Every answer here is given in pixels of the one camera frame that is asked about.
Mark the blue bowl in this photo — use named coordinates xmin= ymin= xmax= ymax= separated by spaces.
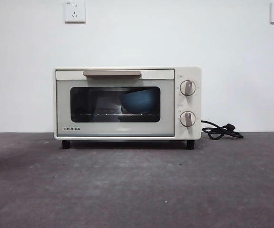
xmin=120 ymin=89 xmax=157 ymax=114

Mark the glass oven door with handle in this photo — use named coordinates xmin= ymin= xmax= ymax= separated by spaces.
xmin=55 ymin=68 xmax=175 ymax=138

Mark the cream oven knob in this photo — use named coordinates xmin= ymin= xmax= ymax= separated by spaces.
xmin=180 ymin=111 xmax=197 ymax=129
xmin=180 ymin=80 xmax=197 ymax=97

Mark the cream Toshiba toaster oven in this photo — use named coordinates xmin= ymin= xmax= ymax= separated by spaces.
xmin=53 ymin=66 xmax=202 ymax=150

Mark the metal wire oven rack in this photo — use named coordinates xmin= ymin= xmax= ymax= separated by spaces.
xmin=79 ymin=113 xmax=160 ymax=117

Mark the black oven power cable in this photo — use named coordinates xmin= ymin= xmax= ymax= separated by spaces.
xmin=201 ymin=119 xmax=244 ymax=140

